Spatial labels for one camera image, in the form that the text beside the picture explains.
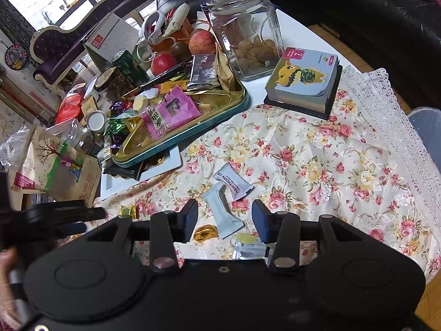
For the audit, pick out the silver and yellow snack packet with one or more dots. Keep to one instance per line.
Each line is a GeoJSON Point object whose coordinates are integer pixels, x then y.
{"type": "Point", "coordinates": [248, 246]}

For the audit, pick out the jar with wooden lid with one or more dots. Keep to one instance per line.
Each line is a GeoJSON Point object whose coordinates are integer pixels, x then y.
{"type": "Point", "coordinates": [110, 82]}

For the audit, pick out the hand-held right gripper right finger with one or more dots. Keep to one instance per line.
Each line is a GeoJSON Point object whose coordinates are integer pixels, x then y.
{"type": "Point", "coordinates": [260, 222]}

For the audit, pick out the person's left hand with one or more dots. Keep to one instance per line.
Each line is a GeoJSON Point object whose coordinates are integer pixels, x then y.
{"type": "Point", "coordinates": [7, 296]}

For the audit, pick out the clear plastic bag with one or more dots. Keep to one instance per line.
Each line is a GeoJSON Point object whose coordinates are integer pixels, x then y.
{"type": "Point", "coordinates": [10, 148]}

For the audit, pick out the purple chaise sofa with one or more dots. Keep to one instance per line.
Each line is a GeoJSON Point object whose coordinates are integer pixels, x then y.
{"type": "Point", "coordinates": [69, 41]}

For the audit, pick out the white rectangular tray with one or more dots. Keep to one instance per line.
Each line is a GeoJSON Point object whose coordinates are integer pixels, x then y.
{"type": "Point", "coordinates": [158, 176]}

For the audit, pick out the beige snack packet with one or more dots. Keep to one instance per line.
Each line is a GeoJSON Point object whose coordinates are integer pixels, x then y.
{"type": "Point", "coordinates": [225, 69]}

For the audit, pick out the black pen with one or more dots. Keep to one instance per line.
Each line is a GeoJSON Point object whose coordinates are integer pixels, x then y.
{"type": "Point", "coordinates": [158, 77]}

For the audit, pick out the tiger board book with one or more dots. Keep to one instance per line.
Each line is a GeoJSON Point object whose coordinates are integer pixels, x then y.
{"type": "Point", "coordinates": [303, 76]}

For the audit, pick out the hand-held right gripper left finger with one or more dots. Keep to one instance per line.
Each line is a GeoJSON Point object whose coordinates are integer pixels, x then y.
{"type": "Point", "coordinates": [191, 220]}

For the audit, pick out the gold foil coin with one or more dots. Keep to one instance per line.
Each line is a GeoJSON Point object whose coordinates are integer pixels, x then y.
{"type": "Point", "coordinates": [155, 161]}

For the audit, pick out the orange basket with white ribbon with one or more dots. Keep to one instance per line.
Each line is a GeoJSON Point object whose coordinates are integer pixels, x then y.
{"type": "Point", "coordinates": [165, 38]}

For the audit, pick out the round decorative plate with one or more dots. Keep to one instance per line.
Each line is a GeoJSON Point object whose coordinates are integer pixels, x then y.
{"type": "Point", "coordinates": [16, 56]}

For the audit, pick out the gold candy wrapper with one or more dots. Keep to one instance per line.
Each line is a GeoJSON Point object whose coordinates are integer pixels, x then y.
{"type": "Point", "coordinates": [128, 212]}

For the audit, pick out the glass jar with dark contents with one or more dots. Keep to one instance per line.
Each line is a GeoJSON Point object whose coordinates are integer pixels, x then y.
{"type": "Point", "coordinates": [81, 138]}

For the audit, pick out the large glass cookie jar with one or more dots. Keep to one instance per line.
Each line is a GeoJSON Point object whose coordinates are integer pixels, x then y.
{"type": "Point", "coordinates": [248, 38]}

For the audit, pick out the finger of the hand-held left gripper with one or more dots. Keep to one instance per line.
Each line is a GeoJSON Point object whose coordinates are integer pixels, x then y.
{"type": "Point", "coordinates": [62, 213]}
{"type": "Point", "coordinates": [74, 229]}

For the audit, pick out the white plastic cup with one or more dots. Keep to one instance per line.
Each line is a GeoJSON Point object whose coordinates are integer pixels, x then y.
{"type": "Point", "coordinates": [95, 120]}

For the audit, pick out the long grey snack packet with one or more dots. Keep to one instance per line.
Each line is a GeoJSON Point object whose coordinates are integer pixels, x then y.
{"type": "Point", "coordinates": [220, 210]}

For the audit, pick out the gold tin tray with candies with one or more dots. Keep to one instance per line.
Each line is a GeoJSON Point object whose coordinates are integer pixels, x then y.
{"type": "Point", "coordinates": [193, 124]}

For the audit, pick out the brown kiwi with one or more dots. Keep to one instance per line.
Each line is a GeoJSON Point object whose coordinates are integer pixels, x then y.
{"type": "Point", "coordinates": [181, 51]}

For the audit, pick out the green foil candy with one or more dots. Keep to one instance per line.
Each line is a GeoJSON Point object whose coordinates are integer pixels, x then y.
{"type": "Point", "coordinates": [115, 127]}

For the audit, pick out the green drink can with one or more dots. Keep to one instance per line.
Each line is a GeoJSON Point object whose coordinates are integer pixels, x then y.
{"type": "Point", "coordinates": [129, 65]}

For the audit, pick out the purple foil candy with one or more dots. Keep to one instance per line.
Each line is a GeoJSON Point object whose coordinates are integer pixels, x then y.
{"type": "Point", "coordinates": [120, 107]}

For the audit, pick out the desk calendar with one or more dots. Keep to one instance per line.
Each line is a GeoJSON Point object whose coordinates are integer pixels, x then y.
{"type": "Point", "coordinates": [110, 38]}

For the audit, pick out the orange red packet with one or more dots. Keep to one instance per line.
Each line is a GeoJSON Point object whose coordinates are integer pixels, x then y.
{"type": "Point", "coordinates": [69, 107]}

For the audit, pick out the pink snack packet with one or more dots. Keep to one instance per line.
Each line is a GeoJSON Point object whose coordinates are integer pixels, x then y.
{"type": "Point", "coordinates": [172, 113]}

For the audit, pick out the paper bag with red label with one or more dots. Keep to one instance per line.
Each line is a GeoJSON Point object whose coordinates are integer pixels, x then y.
{"type": "Point", "coordinates": [34, 165]}

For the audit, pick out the white printed snack packet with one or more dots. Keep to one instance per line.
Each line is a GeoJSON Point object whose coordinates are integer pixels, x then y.
{"type": "Point", "coordinates": [234, 186]}

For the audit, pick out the black plastic tray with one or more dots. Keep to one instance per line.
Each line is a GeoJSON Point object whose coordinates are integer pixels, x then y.
{"type": "Point", "coordinates": [124, 170]}

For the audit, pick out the pale blue stool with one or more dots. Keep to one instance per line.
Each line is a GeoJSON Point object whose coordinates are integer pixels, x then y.
{"type": "Point", "coordinates": [425, 131]}

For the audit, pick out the floral tablecloth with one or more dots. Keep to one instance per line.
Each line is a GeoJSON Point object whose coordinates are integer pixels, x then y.
{"type": "Point", "coordinates": [310, 165]}

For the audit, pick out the gold ingot candy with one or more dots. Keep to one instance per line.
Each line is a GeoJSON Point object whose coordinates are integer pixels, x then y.
{"type": "Point", "coordinates": [205, 233]}

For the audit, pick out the black leather sofa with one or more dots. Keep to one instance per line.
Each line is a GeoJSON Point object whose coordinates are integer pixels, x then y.
{"type": "Point", "coordinates": [344, 7]}

